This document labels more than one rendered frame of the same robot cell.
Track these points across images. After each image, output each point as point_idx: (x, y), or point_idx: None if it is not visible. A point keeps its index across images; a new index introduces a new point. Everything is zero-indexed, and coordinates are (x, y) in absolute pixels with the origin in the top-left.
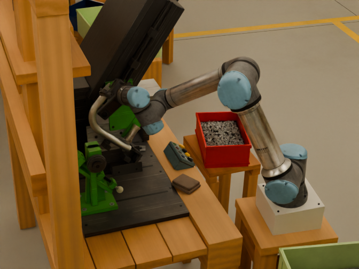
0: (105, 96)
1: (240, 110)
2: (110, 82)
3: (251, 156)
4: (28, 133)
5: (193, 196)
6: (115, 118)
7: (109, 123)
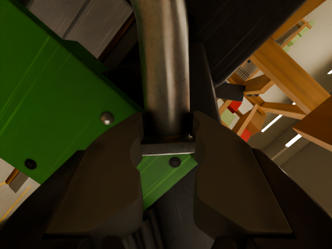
0: (219, 193)
1: None
2: (177, 175)
3: None
4: None
5: None
6: (15, 50)
7: (12, 5)
